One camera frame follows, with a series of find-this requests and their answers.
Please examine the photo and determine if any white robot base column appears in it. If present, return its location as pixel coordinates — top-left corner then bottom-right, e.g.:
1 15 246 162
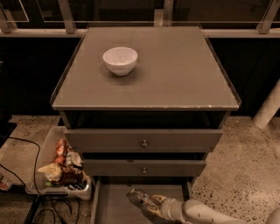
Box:
253 79 280 129

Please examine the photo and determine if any brown snack packet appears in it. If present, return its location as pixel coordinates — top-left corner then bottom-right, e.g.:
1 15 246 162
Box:
59 167 84 186

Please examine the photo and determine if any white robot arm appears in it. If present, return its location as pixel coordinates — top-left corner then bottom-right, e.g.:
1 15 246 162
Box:
140 194 248 224

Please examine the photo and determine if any clear plastic water bottle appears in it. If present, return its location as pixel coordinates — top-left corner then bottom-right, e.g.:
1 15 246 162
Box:
128 188 160 210

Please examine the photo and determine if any yellow snack bag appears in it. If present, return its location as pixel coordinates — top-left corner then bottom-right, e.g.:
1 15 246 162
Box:
38 163 62 182

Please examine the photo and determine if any white ceramic bowl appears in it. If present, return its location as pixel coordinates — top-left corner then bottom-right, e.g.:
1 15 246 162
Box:
102 47 138 76

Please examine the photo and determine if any middle grey drawer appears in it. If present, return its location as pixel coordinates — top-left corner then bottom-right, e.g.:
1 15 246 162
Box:
83 159 206 177

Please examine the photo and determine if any top grey drawer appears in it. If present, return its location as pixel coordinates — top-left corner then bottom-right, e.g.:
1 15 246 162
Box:
65 129 222 153

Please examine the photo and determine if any metal window railing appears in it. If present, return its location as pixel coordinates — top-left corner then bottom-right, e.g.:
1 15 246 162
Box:
0 0 280 39

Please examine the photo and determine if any red apple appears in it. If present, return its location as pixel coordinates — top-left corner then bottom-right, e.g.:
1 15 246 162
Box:
54 157 65 165

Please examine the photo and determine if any black floor cable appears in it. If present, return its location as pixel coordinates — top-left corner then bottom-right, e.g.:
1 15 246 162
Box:
0 134 81 224

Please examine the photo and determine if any grey drawer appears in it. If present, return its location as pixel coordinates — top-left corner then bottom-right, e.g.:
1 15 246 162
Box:
83 159 206 177
91 177 192 224
65 129 222 153

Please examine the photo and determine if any clear plastic storage bin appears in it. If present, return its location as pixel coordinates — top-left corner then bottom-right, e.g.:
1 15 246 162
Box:
25 126 92 200

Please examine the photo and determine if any grey drawer cabinet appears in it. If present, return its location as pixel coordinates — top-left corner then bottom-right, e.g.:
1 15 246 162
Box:
49 25 242 224

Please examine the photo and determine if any bottom grey drawer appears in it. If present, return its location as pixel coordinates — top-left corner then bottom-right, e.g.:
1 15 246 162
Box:
91 177 192 224

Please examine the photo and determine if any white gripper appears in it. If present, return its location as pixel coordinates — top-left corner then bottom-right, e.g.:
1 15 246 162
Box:
142 195 186 221

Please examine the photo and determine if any red snack bag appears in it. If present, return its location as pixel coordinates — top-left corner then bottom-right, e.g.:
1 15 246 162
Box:
56 139 67 157

